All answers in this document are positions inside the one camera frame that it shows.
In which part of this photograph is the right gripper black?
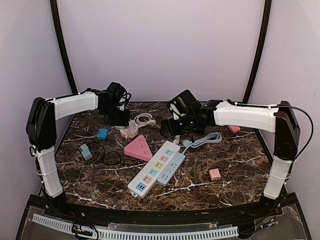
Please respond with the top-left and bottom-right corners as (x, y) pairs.
(159, 112), (197, 138)

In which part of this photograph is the white coiled cable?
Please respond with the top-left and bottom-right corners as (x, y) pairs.
(132, 112), (157, 129)

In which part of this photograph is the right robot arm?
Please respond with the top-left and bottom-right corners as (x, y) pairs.
(160, 99), (301, 217)

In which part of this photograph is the black USB cable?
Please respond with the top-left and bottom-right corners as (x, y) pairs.
(88, 141), (123, 166)

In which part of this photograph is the blue power strip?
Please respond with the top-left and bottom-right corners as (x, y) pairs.
(157, 152), (186, 187)

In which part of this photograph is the white slotted cable duct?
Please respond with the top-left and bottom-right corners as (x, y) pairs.
(32, 213), (239, 240)

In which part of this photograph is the pink white round socket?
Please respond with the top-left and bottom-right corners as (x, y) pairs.
(119, 126), (139, 139)

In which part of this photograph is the right black frame post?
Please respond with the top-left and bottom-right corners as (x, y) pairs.
(242, 0), (272, 104)

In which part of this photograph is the salmon pink charger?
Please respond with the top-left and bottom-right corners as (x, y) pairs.
(209, 168), (221, 181)

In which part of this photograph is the black frame post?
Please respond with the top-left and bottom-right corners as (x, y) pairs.
(242, 0), (272, 104)
(49, 0), (78, 95)

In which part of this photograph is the left black frame post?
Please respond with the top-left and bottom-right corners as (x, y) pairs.
(49, 0), (78, 95)

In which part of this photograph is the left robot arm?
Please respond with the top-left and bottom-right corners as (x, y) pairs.
(26, 88), (131, 198)

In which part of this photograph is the black front rail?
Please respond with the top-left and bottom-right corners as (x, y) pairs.
(27, 193), (298, 226)

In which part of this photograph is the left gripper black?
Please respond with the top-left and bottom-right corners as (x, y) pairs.
(101, 103), (131, 126)

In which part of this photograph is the white multicolour power strip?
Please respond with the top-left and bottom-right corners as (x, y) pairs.
(127, 141), (181, 199)

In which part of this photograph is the pink triangular power hub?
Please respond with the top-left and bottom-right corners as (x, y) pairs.
(123, 135), (153, 162)

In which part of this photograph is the pink plug adapter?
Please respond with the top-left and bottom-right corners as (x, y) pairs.
(228, 125), (241, 133)

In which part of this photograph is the blue plug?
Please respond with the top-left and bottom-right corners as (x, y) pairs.
(96, 128), (109, 140)

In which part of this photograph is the green USB charger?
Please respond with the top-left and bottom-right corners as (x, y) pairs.
(78, 144), (89, 152)

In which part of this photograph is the blue strip power cord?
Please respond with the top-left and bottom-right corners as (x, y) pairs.
(181, 132), (223, 154)

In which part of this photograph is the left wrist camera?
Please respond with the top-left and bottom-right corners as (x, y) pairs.
(106, 82), (132, 111)

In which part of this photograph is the grey-blue charger cube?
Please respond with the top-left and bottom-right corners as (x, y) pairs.
(81, 148), (93, 161)

